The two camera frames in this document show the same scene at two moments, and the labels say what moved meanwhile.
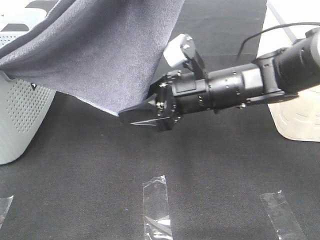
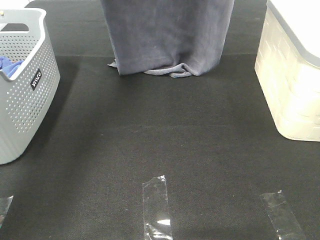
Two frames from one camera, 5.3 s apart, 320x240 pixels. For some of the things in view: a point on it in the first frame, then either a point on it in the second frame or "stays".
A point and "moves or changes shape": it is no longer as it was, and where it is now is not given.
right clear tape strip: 281,216 stays
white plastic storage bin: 298,118 stays
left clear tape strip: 5,203 stays
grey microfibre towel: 108,52 moves or changes shape
